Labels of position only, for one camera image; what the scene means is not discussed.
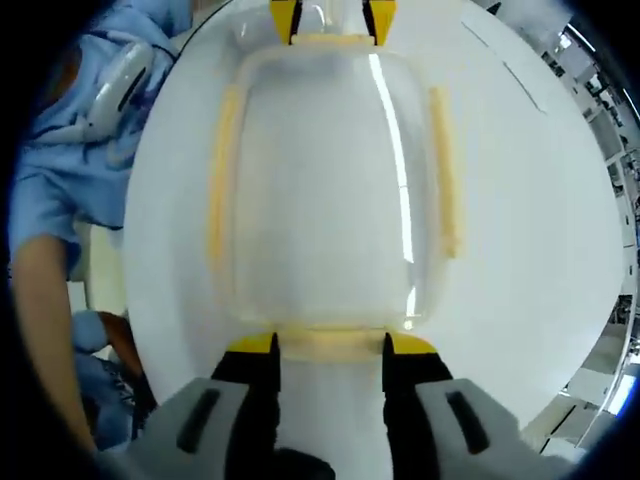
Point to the white worn device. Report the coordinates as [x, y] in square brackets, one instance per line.
[120, 85]

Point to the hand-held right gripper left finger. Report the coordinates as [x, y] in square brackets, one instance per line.
[172, 430]

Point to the short yellow plastic latch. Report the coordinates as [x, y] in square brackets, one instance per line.
[332, 40]

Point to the person in blue shirt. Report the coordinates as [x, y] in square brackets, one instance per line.
[60, 165]

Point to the long yellow plastic latch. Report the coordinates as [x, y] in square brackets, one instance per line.
[447, 175]
[220, 190]

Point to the clear plastic storage box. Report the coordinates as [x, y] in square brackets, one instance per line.
[325, 200]

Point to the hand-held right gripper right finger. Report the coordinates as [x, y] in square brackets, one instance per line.
[492, 430]

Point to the person's blue patterned shorts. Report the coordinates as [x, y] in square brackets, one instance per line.
[107, 400]

